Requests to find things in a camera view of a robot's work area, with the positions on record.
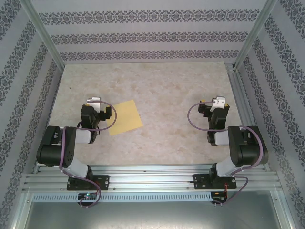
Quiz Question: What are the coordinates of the yellow paper sheet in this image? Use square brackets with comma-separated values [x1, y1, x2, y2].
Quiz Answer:
[106, 100, 143, 136]

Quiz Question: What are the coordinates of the grey metal sheet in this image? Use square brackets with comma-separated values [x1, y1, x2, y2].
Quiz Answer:
[14, 190, 295, 229]

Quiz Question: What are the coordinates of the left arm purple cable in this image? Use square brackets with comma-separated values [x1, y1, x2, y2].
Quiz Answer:
[58, 100, 118, 208]

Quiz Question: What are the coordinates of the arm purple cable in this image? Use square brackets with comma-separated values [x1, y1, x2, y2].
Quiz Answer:
[187, 100, 264, 208]
[58, 100, 118, 208]

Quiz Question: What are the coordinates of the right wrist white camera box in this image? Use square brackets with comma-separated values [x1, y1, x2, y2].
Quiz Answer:
[210, 96, 226, 112]

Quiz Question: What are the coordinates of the left gripper thin black cable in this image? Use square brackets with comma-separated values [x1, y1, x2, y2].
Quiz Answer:
[76, 121, 101, 139]

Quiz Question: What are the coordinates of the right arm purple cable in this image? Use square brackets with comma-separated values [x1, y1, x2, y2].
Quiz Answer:
[187, 100, 264, 208]

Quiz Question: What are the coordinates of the aluminium side rail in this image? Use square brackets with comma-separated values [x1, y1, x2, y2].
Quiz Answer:
[225, 62, 271, 172]

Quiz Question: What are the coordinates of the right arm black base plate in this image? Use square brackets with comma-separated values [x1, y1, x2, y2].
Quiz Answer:
[193, 173, 237, 190]

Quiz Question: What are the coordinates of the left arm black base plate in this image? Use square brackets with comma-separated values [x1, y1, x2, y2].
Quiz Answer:
[66, 175, 111, 191]

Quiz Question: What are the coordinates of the aluminium frame post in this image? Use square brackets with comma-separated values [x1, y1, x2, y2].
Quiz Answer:
[20, 0, 66, 71]
[233, 0, 279, 72]

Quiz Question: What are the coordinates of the long aluminium mounting rail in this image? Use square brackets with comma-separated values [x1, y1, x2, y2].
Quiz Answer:
[22, 164, 283, 193]

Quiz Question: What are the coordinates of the slotted grey cable duct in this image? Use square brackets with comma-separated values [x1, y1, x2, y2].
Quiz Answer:
[32, 192, 214, 202]

